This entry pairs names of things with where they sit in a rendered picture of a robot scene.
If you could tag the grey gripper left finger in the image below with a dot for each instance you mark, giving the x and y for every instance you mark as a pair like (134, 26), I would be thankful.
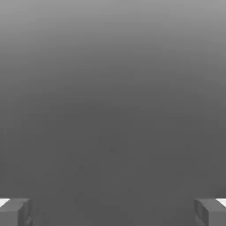
(14, 211)

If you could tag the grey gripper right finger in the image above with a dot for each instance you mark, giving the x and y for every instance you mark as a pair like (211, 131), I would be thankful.
(211, 211)

